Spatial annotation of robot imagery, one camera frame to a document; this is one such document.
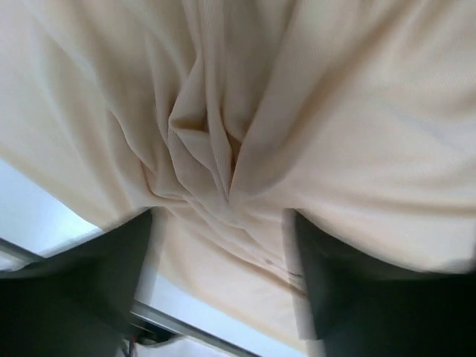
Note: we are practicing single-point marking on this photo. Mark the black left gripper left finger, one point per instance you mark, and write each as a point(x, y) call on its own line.
point(54, 307)

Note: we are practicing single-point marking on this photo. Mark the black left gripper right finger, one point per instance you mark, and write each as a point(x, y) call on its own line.
point(362, 306)

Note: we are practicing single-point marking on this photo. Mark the beige trousers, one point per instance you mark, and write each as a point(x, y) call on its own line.
point(224, 114)

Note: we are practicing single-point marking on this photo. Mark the aluminium table edge rail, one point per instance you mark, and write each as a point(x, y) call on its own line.
point(143, 316)

